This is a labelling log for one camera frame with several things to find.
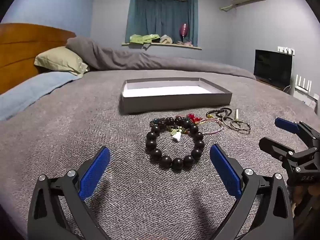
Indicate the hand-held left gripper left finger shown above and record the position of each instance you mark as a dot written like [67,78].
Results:
[95,172]

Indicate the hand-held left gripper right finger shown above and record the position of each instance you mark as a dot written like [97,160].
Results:
[225,172]

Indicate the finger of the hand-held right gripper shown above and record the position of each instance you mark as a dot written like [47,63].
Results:
[272,147]
[287,126]

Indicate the thin metal bangles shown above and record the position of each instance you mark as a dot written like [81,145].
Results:
[241,129]

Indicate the shallow grey cardboard box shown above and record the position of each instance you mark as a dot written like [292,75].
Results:
[175,92]

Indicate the person's right hand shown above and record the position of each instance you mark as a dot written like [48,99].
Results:
[300,200]

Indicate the grey bed cover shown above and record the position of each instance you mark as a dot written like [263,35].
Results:
[75,135]

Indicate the wooden television stand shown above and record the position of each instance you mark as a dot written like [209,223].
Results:
[275,85]

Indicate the white router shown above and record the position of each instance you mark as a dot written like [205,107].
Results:
[303,86]

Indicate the black television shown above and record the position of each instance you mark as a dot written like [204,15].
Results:
[272,67]

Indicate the blue pillow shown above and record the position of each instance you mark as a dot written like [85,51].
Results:
[32,90]

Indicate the green pillow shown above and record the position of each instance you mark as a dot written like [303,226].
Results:
[60,58]

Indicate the grey duvet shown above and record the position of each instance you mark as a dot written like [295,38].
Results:
[150,62]

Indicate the window sill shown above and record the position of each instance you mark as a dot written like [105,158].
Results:
[175,45]

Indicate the pink wine glass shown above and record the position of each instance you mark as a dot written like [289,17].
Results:
[184,30]

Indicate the wooden headboard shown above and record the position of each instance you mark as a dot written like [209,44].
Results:
[22,50]

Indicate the green cloth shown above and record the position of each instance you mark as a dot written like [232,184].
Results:
[143,38]

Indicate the beige crumpled cloth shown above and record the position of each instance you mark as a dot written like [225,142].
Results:
[166,39]

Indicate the blue curtain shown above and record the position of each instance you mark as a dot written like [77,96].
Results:
[160,17]

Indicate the wall sockets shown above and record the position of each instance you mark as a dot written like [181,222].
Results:
[286,50]

